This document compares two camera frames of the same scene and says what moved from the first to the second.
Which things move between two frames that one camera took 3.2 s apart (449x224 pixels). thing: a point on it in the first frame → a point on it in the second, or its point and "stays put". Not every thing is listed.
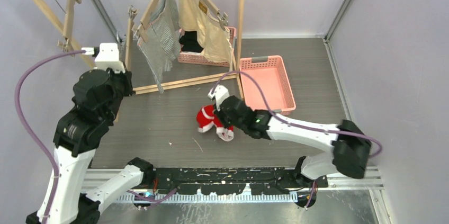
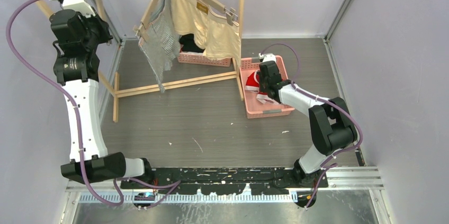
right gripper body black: (226, 120) → (263, 83)
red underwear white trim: (206, 118) → (252, 85)
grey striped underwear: (164, 41) stays put
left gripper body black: (124, 84) → (96, 33)
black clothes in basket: (190, 43) stays put
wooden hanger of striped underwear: (141, 28) stays put
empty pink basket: (269, 72) stays put
